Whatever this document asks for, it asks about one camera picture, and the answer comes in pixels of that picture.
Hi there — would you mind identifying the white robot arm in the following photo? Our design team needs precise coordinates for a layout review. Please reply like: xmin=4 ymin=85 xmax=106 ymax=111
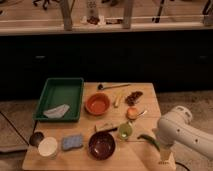
xmin=155 ymin=106 xmax=213 ymax=160

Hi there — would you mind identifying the dark purple bowl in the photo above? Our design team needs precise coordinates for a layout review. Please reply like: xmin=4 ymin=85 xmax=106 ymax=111
xmin=88 ymin=132 xmax=116 ymax=160

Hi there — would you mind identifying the orange red bowl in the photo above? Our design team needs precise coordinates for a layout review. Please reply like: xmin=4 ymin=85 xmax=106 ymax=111
xmin=85 ymin=93 xmax=110 ymax=116

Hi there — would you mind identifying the small green cup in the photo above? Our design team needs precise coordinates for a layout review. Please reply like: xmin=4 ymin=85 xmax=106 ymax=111
xmin=118 ymin=123 xmax=133 ymax=140

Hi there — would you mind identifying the metal spoon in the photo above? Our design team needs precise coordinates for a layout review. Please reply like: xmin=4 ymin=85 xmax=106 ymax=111
xmin=135 ymin=110 xmax=148 ymax=120

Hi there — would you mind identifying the dark red grapes bunch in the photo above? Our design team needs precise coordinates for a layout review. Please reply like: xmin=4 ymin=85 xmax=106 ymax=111
xmin=125 ymin=91 xmax=143 ymax=106

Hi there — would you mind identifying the yellow banana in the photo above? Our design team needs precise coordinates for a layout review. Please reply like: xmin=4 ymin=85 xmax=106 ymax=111
xmin=114 ymin=92 xmax=124 ymax=108

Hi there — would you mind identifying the blue sponge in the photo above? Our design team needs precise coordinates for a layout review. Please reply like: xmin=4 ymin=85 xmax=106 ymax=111
xmin=61 ymin=134 xmax=83 ymax=151

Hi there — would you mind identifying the grey cloth in tray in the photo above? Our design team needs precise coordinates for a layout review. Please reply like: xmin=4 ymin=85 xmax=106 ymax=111
xmin=43 ymin=104 xmax=70 ymax=118

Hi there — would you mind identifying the white cup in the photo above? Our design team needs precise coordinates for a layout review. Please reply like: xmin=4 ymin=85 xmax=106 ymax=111
xmin=38 ymin=137 xmax=58 ymax=158

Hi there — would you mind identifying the green plastic tray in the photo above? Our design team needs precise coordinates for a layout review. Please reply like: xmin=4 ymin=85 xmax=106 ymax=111
xmin=33 ymin=78 xmax=84 ymax=122

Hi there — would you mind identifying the dark metal cup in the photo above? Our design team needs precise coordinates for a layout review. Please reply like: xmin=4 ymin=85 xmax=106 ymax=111
xmin=29 ymin=132 xmax=44 ymax=147

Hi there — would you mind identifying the black cable on floor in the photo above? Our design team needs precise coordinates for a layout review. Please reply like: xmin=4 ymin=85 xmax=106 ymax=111
xmin=175 ymin=161 xmax=191 ymax=171

